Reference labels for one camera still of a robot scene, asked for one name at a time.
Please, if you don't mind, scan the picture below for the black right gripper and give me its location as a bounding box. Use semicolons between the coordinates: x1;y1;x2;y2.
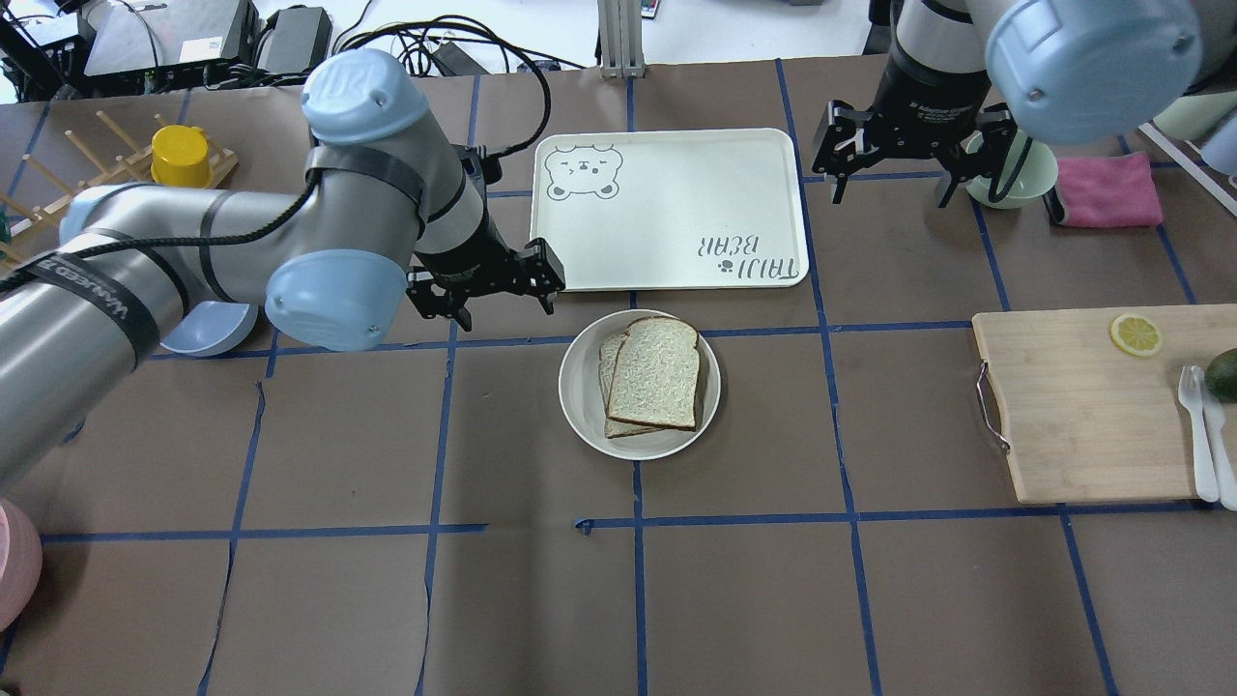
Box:
810;99;1017;210

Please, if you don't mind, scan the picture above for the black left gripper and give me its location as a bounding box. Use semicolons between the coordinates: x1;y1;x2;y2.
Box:
406;242;567;333

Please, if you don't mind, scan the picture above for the white bread slice top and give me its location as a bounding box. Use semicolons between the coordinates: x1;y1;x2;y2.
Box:
606;316;700;431

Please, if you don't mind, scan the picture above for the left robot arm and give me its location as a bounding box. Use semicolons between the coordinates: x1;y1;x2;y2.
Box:
1;49;565;485

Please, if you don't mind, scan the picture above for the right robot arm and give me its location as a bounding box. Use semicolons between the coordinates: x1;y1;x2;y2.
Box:
810;1;1235;204

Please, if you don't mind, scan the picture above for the bread slice bottom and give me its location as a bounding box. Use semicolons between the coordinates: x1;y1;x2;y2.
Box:
599;333;661;439

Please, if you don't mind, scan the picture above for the green bowl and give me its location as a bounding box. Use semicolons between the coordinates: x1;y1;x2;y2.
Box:
964;131;1059;210

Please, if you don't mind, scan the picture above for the cream bear tray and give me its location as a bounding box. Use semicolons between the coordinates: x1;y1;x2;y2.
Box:
531;129;808;292

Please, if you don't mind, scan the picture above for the pink cloth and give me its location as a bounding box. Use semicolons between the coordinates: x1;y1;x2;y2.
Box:
1044;153;1164;229

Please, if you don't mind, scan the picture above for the lemon slice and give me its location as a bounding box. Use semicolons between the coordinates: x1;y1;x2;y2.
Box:
1108;312;1164;359

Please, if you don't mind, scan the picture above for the blue bowl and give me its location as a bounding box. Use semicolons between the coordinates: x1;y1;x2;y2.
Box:
160;300;260;359

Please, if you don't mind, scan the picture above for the wooden cutting board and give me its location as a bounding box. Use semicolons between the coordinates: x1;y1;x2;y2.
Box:
971;304;1236;504

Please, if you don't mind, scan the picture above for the black power adapter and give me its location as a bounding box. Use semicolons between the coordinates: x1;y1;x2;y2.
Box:
255;6;332;74

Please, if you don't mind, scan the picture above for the white plastic fork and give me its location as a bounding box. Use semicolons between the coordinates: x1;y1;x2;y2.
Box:
1178;363;1220;503

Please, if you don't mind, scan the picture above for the yellow cup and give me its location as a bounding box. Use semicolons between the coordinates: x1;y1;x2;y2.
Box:
151;125;214;189

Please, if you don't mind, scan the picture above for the avocado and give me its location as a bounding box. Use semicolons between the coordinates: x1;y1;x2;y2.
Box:
1204;347;1237;404

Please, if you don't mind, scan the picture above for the white plastic knife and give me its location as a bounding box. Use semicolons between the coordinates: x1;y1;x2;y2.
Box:
1192;365;1236;511

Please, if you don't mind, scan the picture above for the black computer box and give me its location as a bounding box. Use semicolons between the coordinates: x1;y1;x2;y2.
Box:
84;1;259;79

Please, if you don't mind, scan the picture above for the pink bowl with ice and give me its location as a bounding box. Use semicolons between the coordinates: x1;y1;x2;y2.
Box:
1;499;43;630

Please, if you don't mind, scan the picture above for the aluminium frame post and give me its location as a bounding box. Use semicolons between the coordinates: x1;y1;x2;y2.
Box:
597;0;647;79

